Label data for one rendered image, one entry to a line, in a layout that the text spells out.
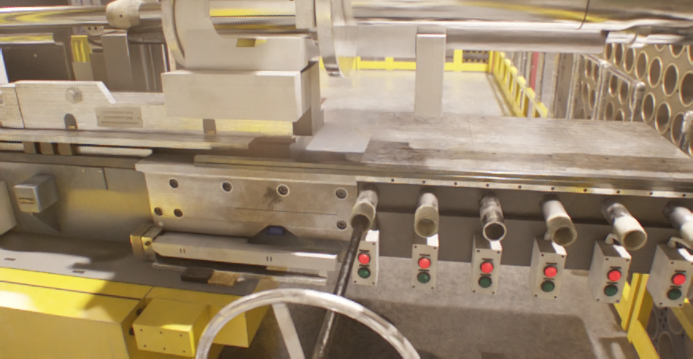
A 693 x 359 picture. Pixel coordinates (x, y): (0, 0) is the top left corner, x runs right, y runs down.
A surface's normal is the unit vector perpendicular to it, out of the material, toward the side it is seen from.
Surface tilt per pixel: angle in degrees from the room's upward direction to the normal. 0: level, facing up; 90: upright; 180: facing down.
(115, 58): 90
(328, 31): 109
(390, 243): 90
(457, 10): 116
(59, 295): 0
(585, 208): 90
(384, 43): 121
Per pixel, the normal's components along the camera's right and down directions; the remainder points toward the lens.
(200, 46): -0.16, -0.01
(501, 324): -0.01, -0.93
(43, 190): 0.99, 0.05
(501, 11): -0.15, 0.73
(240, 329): -0.17, 0.37
